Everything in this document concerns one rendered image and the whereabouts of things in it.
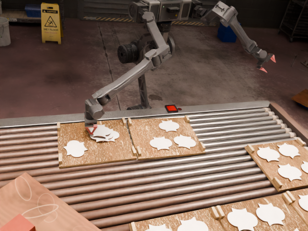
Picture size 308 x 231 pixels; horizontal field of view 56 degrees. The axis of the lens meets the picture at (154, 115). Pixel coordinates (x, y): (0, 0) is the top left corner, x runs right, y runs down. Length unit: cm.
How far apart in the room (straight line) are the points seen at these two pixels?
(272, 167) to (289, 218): 35
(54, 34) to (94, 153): 370
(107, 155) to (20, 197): 51
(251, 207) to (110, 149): 80
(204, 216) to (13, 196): 84
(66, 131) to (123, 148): 35
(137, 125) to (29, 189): 78
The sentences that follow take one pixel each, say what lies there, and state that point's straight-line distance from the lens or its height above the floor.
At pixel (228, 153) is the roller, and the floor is 92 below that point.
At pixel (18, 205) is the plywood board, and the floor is 104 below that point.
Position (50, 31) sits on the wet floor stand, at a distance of 513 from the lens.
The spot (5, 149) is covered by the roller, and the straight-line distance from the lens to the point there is 174.
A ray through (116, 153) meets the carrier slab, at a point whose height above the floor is 94.
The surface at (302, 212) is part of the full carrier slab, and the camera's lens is 168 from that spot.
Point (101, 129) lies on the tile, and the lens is 172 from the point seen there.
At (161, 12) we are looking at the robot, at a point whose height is 145.
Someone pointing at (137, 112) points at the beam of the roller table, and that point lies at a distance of 197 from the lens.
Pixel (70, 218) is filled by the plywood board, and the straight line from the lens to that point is 124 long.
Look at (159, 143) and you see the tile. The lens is 170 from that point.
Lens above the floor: 206
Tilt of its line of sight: 36 degrees down
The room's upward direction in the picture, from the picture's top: 9 degrees clockwise
